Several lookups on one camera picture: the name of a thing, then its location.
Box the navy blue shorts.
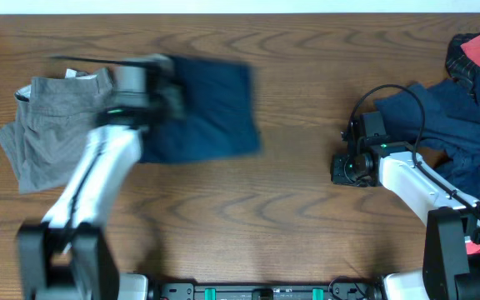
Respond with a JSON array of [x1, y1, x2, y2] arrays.
[[140, 55, 261, 164]]

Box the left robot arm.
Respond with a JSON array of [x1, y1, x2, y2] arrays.
[[17, 62, 183, 300]]

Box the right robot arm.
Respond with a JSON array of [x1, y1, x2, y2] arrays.
[[331, 142, 480, 300]]

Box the grey folded shorts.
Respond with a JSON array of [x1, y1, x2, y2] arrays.
[[0, 68, 113, 194]]

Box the navy garment in pile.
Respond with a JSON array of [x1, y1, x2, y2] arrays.
[[410, 73, 480, 200]]

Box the dark plaid garment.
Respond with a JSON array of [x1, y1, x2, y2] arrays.
[[445, 32, 480, 101]]

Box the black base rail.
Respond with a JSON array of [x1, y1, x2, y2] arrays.
[[118, 272, 391, 300]]

